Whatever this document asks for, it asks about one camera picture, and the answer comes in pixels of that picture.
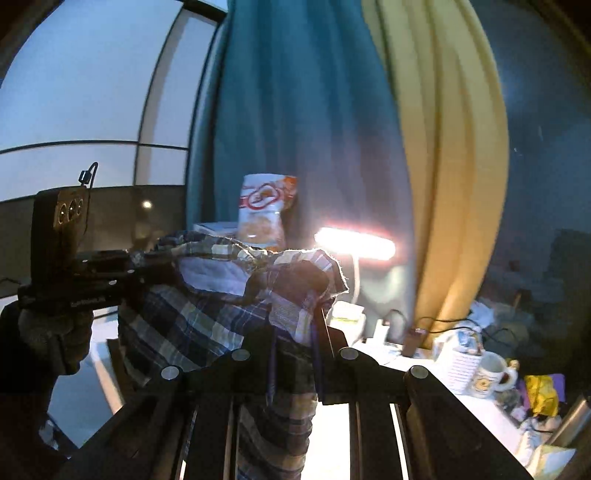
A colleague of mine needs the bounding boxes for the steel tumbler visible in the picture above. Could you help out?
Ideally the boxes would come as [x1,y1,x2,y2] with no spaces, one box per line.
[547,392,591,448]

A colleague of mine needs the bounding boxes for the white desk lamp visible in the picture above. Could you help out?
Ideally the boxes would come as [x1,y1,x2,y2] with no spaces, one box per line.
[314,226,397,305]

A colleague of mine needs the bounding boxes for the yellow curtain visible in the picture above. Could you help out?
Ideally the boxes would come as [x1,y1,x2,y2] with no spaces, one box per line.
[360,0,509,352]

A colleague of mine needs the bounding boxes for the dark power adapter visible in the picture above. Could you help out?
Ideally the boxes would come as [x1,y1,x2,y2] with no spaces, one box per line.
[402,328,426,358]

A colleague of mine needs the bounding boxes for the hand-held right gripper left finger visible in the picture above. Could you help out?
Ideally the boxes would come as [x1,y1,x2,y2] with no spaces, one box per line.
[55,323,280,480]

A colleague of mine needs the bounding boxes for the yellow green tissue pack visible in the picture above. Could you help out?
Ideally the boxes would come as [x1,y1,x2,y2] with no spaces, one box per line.
[517,443,578,478]

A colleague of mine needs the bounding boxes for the white textured table cover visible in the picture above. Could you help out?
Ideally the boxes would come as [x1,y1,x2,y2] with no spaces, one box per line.
[46,318,532,480]

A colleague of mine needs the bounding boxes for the white orange snack bag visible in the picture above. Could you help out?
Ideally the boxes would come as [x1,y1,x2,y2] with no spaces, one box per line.
[238,174,298,252]

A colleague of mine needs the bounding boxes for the green white drink carton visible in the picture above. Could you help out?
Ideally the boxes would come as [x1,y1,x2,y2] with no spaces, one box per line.
[330,302,368,344]

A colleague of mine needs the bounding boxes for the person's left hand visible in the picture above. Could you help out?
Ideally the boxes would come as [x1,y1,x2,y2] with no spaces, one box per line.
[17,305,93,376]

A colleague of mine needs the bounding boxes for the plaid flannel shirt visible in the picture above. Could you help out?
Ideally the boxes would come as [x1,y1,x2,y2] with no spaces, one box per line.
[117,231,349,480]

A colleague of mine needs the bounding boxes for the yellow snack packet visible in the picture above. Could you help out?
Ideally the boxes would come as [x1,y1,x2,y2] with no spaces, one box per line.
[524,375,559,414]

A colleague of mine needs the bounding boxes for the white crumpled paper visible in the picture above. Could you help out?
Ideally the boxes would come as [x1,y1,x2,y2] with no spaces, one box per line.
[471,300,497,328]

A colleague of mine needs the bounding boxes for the person's left forearm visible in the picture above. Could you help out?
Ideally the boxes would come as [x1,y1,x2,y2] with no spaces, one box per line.
[0,305,75,480]

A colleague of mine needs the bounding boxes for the blue grey curtain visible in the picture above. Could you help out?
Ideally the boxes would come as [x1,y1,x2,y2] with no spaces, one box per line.
[187,0,416,333]

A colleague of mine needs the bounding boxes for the white plastic basket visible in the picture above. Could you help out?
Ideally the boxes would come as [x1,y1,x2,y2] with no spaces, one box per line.
[434,330,485,395]

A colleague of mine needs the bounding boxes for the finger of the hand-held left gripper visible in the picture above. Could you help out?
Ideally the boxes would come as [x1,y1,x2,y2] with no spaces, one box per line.
[131,249,183,289]

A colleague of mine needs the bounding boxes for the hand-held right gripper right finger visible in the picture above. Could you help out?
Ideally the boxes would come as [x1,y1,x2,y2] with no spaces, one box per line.
[314,307,532,480]

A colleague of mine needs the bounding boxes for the white bear mug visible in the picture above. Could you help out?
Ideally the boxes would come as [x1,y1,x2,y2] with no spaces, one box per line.
[468,352,519,398]

